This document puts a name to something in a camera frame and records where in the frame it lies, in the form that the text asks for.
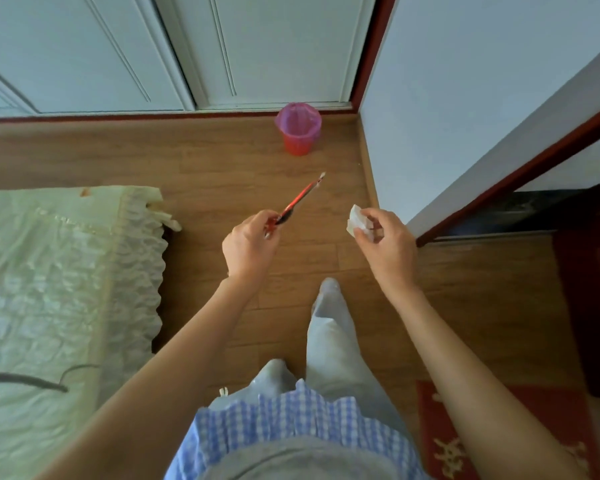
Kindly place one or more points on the white tissue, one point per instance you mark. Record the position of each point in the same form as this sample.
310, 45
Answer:
357, 222

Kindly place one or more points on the person's right forearm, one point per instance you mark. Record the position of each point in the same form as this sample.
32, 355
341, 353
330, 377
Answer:
480, 409

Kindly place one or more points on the person's grey trousers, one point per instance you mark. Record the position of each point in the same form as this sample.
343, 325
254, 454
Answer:
330, 344

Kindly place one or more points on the red wooden door frame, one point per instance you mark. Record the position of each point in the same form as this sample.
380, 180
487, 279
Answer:
530, 167

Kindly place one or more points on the red snack wrapper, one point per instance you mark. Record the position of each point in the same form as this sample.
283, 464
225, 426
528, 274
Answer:
297, 199

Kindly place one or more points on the bed with green bedspread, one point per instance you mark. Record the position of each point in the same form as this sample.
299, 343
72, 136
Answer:
45, 294

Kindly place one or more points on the white wardrobe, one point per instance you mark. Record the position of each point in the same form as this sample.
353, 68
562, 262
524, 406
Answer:
105, 44

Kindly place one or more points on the person's left hand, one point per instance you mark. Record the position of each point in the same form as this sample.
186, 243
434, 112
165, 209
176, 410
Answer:
250, 249

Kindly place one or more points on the person's right hand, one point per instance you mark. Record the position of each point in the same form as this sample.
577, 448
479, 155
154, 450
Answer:
392, 254

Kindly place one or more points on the red bin with pink bag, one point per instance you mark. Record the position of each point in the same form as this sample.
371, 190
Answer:
298, 129

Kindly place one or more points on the person's blue checked shirt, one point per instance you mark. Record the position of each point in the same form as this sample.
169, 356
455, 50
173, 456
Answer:
280, 419

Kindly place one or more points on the red doormat with gold print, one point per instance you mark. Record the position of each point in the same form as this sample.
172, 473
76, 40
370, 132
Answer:
555, 419

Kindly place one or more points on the red wooden door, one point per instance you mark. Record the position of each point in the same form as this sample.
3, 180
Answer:
595, 294

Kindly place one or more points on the person's left forearm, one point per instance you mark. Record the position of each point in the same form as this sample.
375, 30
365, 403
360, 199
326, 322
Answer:
155, 394

